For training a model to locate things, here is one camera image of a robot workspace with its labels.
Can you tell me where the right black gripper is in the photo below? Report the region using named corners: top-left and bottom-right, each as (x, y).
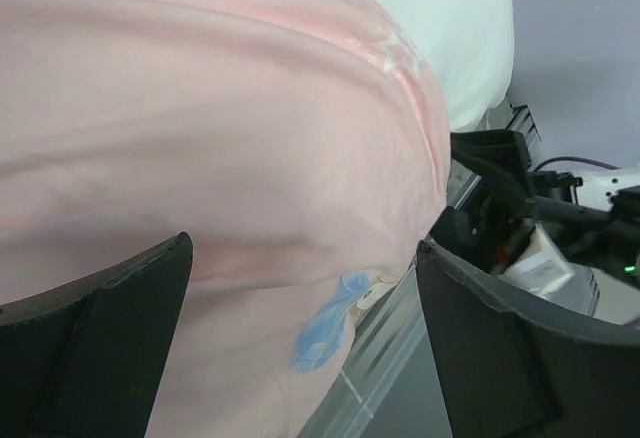
top-left (431, 129), bottom-right (639, 278)

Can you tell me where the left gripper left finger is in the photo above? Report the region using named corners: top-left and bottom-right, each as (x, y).
top-left (1, 233), bottom-right (193, 438)

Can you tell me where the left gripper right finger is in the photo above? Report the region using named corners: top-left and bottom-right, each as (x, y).
top-left (416, 241), bottom-right (639, 438)

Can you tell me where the white pillow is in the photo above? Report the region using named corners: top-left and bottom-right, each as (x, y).
top-left (376, 0), bottom-right (514, 132)

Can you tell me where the pink cartoon pillowcase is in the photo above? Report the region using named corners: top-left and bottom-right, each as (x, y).
top-left (1, 0), bottom-right (450, 437)

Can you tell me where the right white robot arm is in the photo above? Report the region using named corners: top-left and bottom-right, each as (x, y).
top-left (431, 130), bottom-right (639, 315)

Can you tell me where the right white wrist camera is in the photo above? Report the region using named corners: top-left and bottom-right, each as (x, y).
top-left (501, 225), bottom-right (575, 301)

